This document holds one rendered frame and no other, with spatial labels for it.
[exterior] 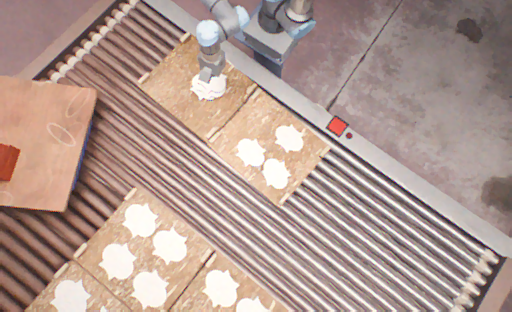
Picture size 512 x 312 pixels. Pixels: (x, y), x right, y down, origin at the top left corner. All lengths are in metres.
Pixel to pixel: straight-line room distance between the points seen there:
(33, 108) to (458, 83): 2.59
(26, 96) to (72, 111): 0.19
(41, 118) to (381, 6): 2.42
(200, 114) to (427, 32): 2.01
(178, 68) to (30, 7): 1.75
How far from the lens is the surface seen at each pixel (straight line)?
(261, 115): 1.85
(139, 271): 1.77
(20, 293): 1.93
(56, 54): 2.11
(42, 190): 1.82
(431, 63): 3.27
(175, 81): 1.93
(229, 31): 1.48
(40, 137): 1.88
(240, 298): 1.73
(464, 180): 3.07
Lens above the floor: 2.67
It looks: 73 degrees down
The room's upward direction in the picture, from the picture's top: 6 degrees clockwise
